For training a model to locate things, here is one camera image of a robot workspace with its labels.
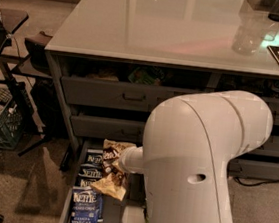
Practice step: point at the middle left drawer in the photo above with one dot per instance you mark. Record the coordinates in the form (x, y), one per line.
(107, 128)

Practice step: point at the green plastic crate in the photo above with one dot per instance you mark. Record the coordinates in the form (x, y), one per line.
(2, 124)

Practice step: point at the middle right drawer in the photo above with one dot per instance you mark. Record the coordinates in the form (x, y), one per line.
(269, 148)

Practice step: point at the brown sea salt chip bag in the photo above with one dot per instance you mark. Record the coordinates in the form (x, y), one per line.
(114, 179)

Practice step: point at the front blue Kettle chip bag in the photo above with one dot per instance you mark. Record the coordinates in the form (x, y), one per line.
(86, 205)

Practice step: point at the rear blue Kettle chip bag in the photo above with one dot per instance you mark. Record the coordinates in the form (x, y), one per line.
(94, 157)

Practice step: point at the bottom right drawer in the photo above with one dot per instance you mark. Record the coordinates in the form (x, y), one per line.
(254, 169)

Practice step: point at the middle blue Kettle chip bag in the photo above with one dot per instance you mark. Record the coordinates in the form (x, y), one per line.
(84, 181)

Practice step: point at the green snack bag in drawer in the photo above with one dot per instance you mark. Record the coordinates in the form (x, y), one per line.
(146, 75)

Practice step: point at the top left drawer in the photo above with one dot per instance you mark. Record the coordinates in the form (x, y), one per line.
(117, 95)

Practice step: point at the blue kettle chip bag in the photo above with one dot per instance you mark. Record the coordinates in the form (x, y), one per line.
(86, 205)
(94, 157)
(90, 171)
(84, 181)

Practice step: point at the open bottom left drawer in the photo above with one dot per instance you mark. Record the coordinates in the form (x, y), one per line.
(129, 210)

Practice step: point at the grey drawer cabinet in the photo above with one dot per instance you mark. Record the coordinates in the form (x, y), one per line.
(206, 45)

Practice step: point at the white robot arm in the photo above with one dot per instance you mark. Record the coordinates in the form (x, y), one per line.
(188, 142)

